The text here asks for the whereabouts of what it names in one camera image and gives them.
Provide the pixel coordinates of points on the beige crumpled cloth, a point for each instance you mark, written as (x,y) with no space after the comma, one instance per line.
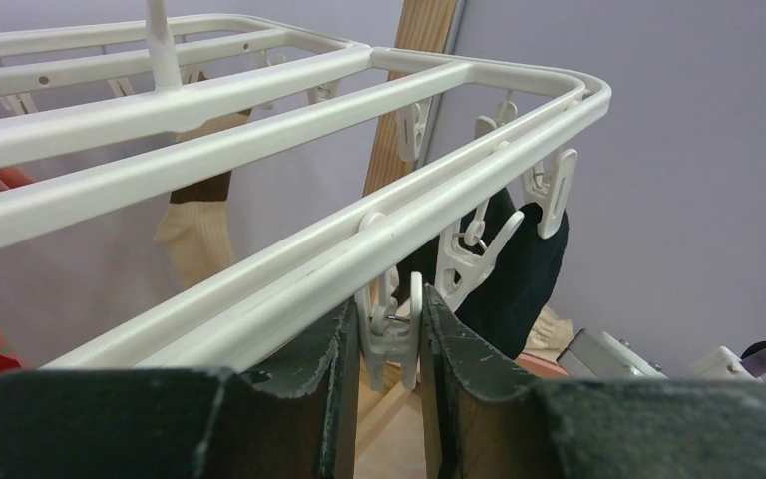
(549,336)

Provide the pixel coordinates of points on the white plastic clip hanger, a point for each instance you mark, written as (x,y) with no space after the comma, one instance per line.
(64,288)

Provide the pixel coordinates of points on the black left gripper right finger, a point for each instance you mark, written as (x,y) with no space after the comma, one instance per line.
(486,417)

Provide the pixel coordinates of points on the wooden drying rack frame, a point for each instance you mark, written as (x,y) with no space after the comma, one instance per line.
(426,26)

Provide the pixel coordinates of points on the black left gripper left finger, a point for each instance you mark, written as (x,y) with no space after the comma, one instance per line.
(293,415)

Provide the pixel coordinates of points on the beige brown sock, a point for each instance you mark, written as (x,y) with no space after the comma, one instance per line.
(194,230)

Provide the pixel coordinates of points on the black sock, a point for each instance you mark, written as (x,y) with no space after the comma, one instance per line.
(505,307)

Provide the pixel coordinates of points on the pink plastic laundry basket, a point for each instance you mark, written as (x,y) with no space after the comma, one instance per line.
(540,367)

